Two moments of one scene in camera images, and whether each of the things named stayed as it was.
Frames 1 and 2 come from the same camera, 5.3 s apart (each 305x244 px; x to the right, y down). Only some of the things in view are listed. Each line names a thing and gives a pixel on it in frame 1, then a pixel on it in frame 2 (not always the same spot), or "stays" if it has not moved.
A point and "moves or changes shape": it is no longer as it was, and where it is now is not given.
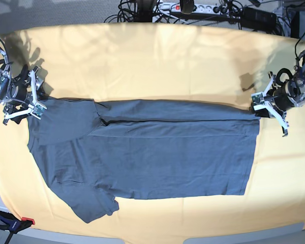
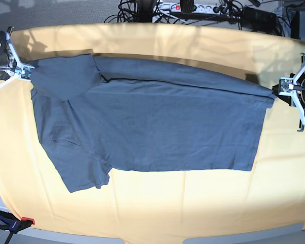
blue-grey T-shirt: x=97 y=151 moves or changes shape
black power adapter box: x=256 y=20 stays
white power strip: x=199 y=9 stays
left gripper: x=18 y=92 to x=1 y=65
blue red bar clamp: x=11 y=223 stays
